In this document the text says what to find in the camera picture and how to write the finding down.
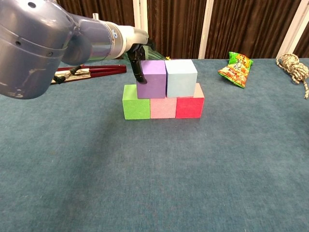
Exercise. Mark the pale pink foam cube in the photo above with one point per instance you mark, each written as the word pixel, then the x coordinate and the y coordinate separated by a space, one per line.
pixel 163 108

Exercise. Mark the green transparent bottle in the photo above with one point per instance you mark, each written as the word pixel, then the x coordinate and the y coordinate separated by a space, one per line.
pixel 154 55

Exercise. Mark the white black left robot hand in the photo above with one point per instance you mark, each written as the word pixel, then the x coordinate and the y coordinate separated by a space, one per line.
pixel 135 36

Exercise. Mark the green orange snack bag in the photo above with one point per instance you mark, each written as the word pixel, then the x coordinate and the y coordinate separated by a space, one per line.
pixel 235 72

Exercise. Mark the teal table mat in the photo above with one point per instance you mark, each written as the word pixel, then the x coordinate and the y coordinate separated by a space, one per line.
pixel 154 174

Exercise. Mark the red foam cube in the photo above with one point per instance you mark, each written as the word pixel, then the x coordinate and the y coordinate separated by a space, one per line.
pixel 189 107

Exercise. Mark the light blue foam cube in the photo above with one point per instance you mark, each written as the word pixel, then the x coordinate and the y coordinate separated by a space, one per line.
pixel 181 82

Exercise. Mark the folded red paper fan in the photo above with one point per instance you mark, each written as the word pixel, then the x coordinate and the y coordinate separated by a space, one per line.
pixel 106 70

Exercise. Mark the green foam cube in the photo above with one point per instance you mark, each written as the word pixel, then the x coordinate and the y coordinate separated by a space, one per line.
pixel 136 108

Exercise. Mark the purple foam cube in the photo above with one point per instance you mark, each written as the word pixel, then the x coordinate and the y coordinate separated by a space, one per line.
pixel 150 82

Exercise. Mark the lavender left robot arm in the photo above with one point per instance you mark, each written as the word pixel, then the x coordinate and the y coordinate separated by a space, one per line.
pixel 48 43

